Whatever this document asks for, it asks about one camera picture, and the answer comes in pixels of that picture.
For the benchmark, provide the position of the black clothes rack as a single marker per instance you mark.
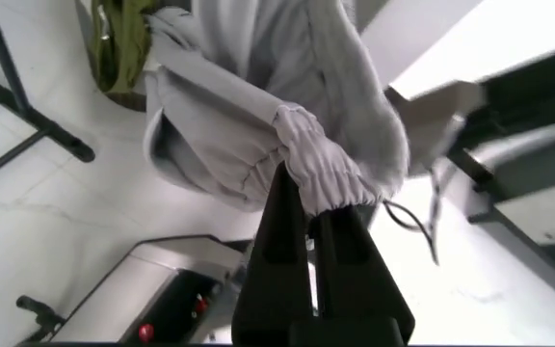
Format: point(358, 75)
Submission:
point(34, 119)

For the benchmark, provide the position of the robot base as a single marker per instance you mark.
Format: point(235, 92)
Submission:
point(186, 260)

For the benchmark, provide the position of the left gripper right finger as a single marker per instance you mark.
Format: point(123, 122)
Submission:
point(354, 274)

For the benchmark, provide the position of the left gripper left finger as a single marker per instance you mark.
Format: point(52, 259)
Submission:
point(272, 270)

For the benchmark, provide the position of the green garment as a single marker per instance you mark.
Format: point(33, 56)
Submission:
point(123, 43)

